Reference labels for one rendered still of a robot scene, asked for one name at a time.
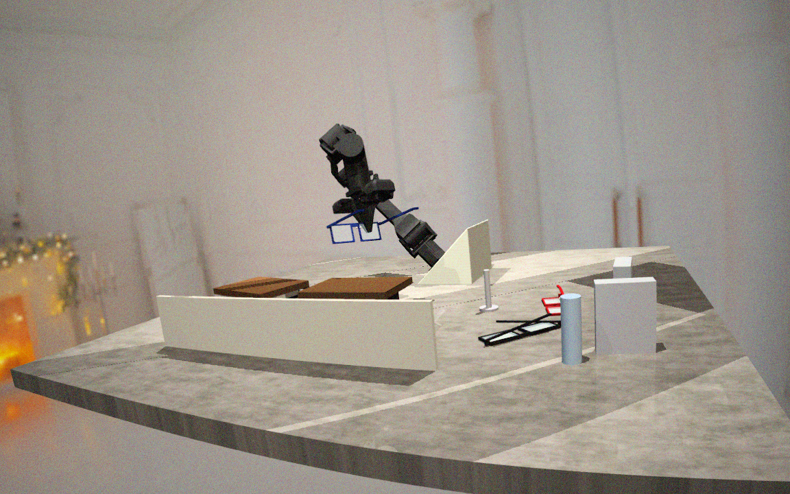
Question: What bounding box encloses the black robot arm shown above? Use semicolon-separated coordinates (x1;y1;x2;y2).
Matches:
319;123;445;271

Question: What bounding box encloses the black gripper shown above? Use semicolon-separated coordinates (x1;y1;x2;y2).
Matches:
333;165;395;233

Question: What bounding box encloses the white flat rectangular panel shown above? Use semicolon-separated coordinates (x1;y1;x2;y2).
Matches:
156;295;438;371

